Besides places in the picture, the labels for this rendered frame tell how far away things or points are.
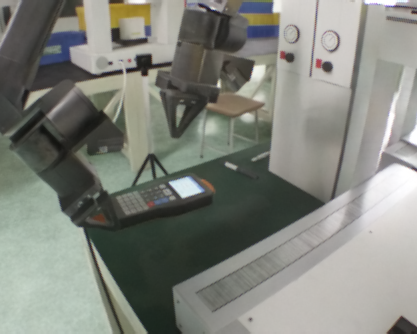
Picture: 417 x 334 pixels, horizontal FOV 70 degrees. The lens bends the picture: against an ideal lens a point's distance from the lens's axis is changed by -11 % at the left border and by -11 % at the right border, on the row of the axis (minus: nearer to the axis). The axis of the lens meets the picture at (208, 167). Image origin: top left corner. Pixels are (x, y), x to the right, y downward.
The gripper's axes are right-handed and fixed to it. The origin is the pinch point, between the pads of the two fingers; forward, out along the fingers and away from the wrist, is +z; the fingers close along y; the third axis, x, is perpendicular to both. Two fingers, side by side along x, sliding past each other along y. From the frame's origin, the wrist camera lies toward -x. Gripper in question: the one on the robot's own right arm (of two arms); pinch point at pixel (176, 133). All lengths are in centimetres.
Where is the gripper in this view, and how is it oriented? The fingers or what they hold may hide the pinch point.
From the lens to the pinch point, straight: 54.0
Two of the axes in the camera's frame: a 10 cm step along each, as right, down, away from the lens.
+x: -8.4, 0.1, -5.5
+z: -2.3, 9.1, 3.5
